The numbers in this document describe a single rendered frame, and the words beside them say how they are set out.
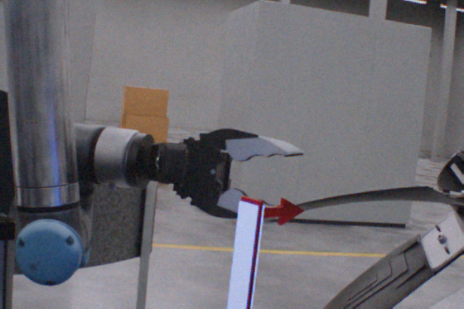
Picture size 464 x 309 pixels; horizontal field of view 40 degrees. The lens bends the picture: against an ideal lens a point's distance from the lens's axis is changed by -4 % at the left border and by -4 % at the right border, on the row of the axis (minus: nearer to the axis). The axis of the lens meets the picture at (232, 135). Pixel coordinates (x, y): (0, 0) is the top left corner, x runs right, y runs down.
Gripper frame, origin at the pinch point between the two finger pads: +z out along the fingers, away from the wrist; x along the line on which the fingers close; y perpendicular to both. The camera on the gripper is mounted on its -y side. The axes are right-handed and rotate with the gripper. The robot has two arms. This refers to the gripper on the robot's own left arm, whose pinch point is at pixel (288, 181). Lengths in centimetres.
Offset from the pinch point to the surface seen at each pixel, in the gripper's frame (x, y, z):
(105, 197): 19, 162, -92
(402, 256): 8.6, 16.3, 15.2
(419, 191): -1.0, -19.9, 14.3
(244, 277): 8.0, -23.9, 0.7
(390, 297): 13.7, 10.6, 14.3
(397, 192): -0.6, -19.7, 12.4
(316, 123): -53, 614, -65
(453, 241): 5.3, 11.6, 21.6
